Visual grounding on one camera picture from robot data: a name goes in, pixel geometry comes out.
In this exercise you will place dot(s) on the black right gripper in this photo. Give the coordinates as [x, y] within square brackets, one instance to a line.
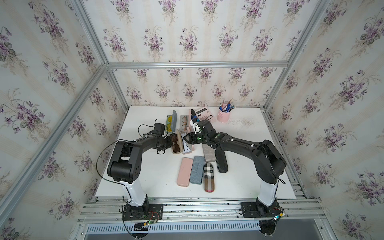
[191, 137]

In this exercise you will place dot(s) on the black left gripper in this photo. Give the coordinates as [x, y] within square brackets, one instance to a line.
[169, 143]

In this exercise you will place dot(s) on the beige glasses case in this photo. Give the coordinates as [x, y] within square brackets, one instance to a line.
[179, 141]

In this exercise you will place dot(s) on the grey glasses case red glasses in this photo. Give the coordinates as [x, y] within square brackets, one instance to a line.
[209, 154]

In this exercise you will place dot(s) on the pink case white glasses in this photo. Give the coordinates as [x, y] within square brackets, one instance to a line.
[191, 146]

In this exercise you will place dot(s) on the black tan glasses case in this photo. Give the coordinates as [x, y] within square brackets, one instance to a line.
[222, 164]

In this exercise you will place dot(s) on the plaid glasses case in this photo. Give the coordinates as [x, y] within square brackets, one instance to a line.
[209, 180]

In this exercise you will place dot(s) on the teal glasses case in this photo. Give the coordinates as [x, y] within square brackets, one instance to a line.
[197, 170]

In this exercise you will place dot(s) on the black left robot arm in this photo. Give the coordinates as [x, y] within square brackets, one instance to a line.
[126, 162]

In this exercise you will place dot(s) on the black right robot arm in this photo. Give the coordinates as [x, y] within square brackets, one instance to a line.
[268, 161]

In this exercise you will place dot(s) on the pink grey case back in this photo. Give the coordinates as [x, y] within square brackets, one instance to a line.
[190, 129]

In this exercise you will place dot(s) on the grey case yellow lining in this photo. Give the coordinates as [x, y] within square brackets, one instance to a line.
[171, 122]

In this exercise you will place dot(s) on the brown sunglasses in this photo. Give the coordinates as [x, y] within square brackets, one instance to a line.
[175, 144]

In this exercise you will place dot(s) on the blue stapler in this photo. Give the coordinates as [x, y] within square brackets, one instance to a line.
[194, 117]

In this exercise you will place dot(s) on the pink calculator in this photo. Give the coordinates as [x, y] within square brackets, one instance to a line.
[205, 114]

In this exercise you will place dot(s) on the white black sunglasses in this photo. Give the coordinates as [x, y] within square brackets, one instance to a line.
[186, 148]

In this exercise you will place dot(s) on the pink pen cup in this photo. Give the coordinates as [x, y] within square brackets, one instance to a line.
[223, 117]

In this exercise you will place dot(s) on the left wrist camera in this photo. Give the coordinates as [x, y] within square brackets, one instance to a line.
[159, 129]

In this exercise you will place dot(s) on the brown frame glasses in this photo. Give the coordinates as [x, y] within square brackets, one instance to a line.
[184, 123]

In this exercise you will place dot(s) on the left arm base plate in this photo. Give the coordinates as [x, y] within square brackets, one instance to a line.
[143, 213]

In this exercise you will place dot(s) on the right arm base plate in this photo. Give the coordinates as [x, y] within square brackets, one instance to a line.
[258, 210]

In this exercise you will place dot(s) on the aluminium rail frame front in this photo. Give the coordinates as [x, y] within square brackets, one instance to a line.
[194, 215]

